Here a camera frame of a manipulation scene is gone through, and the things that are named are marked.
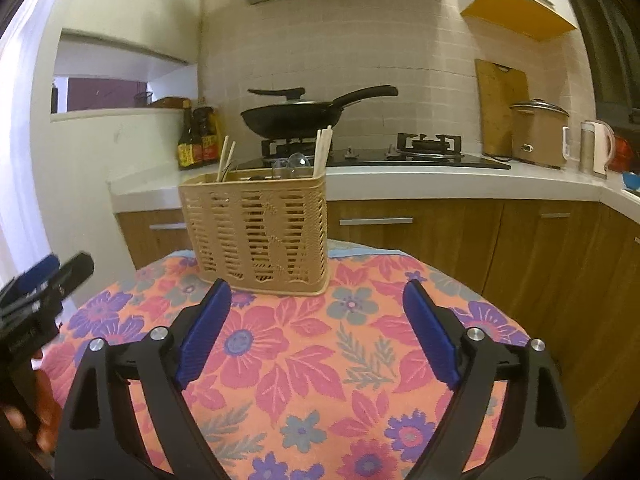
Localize red pot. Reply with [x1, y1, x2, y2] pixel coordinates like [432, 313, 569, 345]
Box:
[611, 135, 640, 171]

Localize beige rice cooker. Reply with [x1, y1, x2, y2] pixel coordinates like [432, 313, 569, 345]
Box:
[509, 99, 572, 170]

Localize black glass gas stove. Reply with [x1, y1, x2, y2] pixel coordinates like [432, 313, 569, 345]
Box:
[230, 132, 512, 170]

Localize white kitchen countertop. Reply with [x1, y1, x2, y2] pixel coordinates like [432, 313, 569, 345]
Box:
[107, 152, 640, 241]

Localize dark window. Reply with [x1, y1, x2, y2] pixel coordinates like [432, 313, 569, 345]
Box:
[555, 0, 640, 126]

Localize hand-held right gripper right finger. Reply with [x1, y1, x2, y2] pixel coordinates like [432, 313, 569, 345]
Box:
[400, 279, 583, 480]

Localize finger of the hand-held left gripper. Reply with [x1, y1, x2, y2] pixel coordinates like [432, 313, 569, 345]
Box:
[0, 254, 61, 307]
[25, 251, 96, 307]

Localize floral orange tablecloth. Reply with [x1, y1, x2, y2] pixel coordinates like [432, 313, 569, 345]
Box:
[37, 242, 531, 480]

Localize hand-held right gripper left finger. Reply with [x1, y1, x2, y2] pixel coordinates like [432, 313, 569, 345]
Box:
[52, 278, 233, 480]

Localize dark sauce bottle yellow label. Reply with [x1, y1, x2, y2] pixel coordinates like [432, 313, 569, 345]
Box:
[177, 100, 197, 170]

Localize beige plastic utensil basket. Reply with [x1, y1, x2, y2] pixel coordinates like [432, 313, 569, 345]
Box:
[179, 170, 331, 295]

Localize black frying pan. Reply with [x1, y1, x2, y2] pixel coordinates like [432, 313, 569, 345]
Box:
[241, 85, 399, 140]

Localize white electric kettle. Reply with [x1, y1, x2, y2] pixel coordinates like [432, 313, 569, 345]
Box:
[579, 120, 617, 180]

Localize dark sauce bottle red label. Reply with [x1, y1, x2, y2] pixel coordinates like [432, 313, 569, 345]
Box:
[193, 105, 222, 166]

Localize person's left hand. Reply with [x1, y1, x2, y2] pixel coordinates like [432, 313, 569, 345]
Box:
[27, 369, 64, 454]

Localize black stove burner grate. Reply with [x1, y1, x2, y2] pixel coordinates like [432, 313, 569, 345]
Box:
[396, 133, 464, 155]
[261, 137, 326, 157]

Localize wooden cutting board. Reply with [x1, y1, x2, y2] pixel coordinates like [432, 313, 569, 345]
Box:
[474, 58, 530, 157]

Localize white wall cabinet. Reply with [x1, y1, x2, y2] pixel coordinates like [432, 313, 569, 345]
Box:
[460, 0, 581, 42]

